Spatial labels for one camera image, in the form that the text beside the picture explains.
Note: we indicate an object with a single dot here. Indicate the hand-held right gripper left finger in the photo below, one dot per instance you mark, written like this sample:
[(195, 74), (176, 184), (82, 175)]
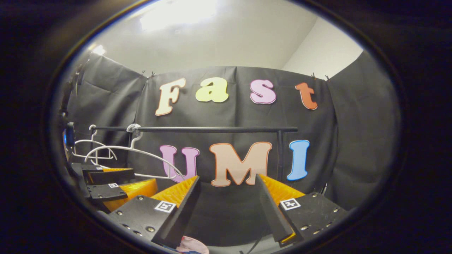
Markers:
[(183, 211)]

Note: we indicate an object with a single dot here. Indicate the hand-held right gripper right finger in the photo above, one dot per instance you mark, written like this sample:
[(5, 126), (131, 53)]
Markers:
[(270, 208)]

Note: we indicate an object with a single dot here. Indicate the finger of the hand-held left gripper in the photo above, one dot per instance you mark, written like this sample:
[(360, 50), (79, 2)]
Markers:
[(106, 192), (113, 175)]

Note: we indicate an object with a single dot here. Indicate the plain white hanger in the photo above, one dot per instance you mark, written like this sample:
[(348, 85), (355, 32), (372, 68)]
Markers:
[(93, 140)]

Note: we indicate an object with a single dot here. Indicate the white hanger with taped hook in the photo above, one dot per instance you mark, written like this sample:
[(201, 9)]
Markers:
[(134, 128)]

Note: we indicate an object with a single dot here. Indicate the black clothes rack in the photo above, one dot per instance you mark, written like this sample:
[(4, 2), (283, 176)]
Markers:
[(212, 129)]

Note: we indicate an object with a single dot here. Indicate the pink cloth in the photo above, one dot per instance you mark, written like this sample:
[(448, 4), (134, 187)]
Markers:
[(192, 245)]

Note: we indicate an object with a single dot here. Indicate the black backdrop cloth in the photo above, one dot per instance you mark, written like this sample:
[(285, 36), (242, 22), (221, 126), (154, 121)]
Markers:
[(353, 141)]

